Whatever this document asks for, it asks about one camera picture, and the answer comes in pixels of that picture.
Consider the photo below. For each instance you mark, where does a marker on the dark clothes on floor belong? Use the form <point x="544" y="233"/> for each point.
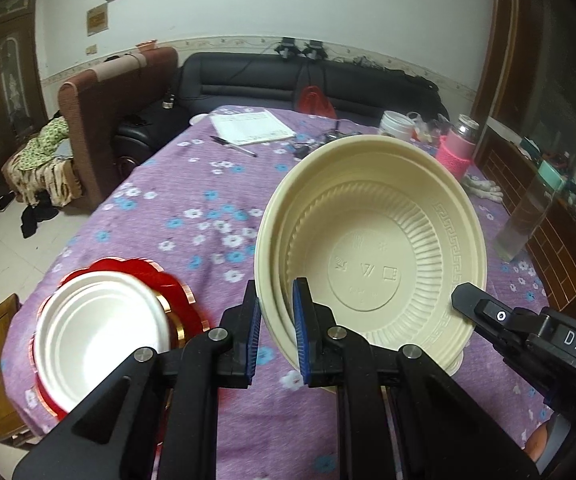
<point x="38" y="220"/>

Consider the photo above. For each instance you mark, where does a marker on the purple floral tablecloth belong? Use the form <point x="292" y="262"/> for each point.
<point x="193" y="200"/>

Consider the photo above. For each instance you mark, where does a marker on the large white bowl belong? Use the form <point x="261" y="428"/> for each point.
<point x="42" y="325"/>

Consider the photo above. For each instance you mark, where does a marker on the black devices on sofa back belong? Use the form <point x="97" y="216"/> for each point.
<point x="300" y="49"/>

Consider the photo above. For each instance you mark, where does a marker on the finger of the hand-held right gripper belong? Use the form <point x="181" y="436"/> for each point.
<point x="488" y="317"/>

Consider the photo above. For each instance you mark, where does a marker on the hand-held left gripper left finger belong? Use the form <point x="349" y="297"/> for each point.
<point x="254" y="340"/>

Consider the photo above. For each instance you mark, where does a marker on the red scalloped plastic plate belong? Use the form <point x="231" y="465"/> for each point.
<point x="173" y="290"/>

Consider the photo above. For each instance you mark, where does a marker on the brown armchair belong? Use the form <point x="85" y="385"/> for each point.
<point x="98" y="120"/>

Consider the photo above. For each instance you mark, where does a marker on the white plastic jar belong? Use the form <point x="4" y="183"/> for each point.
<point x="395" y="122"/>

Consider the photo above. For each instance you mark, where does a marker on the beige plastic bowl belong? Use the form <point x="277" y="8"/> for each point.
<point x="368" y="240"/>

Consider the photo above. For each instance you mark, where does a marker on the teal container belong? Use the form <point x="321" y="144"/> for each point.
<point x="550" y="175"/>

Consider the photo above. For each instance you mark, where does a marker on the wall plaque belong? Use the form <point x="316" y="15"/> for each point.
<point x="97" y="19"/>

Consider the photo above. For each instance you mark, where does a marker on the red bag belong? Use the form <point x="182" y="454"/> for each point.
<point x="315" y="102"/>

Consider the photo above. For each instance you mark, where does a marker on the person's right hand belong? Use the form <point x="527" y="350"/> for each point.
<point x="538" y="442"/>

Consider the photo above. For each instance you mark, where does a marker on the black pen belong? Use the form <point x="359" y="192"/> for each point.
<point x="233" y="146"/>

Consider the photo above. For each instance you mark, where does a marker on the white notebook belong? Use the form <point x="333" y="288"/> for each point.
<point x="253" y="127"/>

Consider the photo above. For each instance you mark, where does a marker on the bottle with pink knitted sleeve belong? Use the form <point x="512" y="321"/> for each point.
<point x="455" y="157"/>

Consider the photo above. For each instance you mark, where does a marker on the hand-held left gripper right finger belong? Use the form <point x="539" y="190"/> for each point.
<point x="300" y="340"/>

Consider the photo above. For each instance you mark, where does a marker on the wooden sideboard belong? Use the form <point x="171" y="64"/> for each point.
<point x="568" y="240"/>

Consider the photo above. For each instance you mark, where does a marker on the clear glass tumbler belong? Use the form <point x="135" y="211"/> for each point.
<point x="523" y="220"/>

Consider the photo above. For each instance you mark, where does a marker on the black leather sofa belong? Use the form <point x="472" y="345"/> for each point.
<point x="248" y="80"/>

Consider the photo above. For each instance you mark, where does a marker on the black round device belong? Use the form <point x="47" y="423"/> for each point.
<point x="318" y="145"/>

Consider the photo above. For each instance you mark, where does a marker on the pile of patterned clothes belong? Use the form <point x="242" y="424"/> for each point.
<point x="38" y="160"/>

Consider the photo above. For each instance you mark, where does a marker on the white gloves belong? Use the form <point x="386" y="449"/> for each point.
<point x="483" y="187"/>

